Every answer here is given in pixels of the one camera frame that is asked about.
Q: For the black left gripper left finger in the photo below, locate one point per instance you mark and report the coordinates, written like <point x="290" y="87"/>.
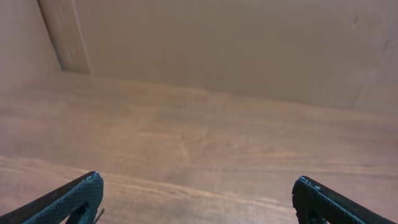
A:
<point x="76" y="202"/>

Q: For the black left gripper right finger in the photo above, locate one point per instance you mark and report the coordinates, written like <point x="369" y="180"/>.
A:
<point x="315" y="203"/>

